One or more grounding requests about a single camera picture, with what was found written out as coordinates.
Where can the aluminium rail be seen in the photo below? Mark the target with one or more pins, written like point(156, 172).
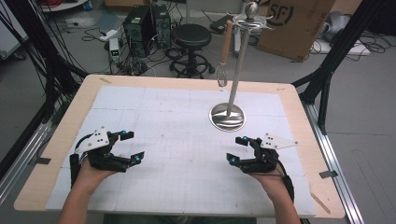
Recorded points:
point(21, 158)
point(333, 155)

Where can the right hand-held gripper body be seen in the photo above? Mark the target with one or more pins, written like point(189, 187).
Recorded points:
point(264, 157)

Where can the round white table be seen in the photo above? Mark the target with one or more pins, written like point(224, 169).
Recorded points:
point(62, 5)

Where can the black metal frame post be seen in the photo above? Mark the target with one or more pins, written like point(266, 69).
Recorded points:
point(336, 49)
point(31, 46)

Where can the person's left hand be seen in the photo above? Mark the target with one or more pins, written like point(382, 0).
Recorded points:
point(93, 177)

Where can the white device with green light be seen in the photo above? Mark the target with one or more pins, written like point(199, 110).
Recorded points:
point(114, 49)

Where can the small cardboard box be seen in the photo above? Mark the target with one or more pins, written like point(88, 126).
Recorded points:
point(124, 2)

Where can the large printed cardboard box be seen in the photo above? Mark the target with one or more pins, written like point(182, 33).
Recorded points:
point(295, 28)

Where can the black tape piece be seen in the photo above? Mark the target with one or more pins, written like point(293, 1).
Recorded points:
point(328, 174)
point(43, 160)

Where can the person's right hand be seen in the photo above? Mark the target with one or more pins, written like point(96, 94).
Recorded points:
point(271, 183)

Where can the grey white appliance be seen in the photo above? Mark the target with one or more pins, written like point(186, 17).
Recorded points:
point(337, 25)

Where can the steel utensil rack stand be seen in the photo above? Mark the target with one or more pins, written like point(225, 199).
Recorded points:
point(238, 68)

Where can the white power strip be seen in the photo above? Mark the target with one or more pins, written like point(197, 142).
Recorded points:
point(108, 35)

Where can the black computer tower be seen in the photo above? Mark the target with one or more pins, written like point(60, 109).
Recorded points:
point(162, 25)
point(138, 29)

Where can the white grid mat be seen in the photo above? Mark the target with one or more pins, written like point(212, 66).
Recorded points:
point(174, 130)

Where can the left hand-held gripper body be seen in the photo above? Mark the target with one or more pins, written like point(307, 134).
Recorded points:
point(102, 157)

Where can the flat wooden stick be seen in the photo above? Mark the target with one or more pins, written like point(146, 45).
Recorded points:
point(320, 203)

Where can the black round stool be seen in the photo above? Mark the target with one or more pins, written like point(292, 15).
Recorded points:
point(191, 35)

